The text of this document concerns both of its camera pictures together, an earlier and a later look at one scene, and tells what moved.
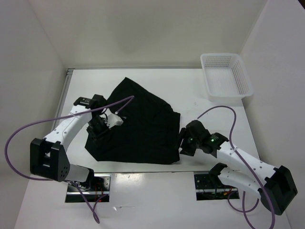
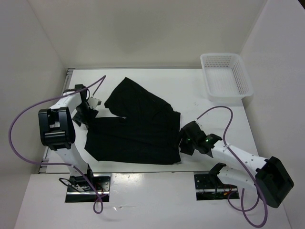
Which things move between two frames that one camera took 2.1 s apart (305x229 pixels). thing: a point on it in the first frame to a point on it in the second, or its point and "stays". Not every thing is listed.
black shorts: x=149 y=132 stays
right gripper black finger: x=183 y=135 stays
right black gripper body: x=191 y=144 stays
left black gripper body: x=96 y=128 to x=84 y=111
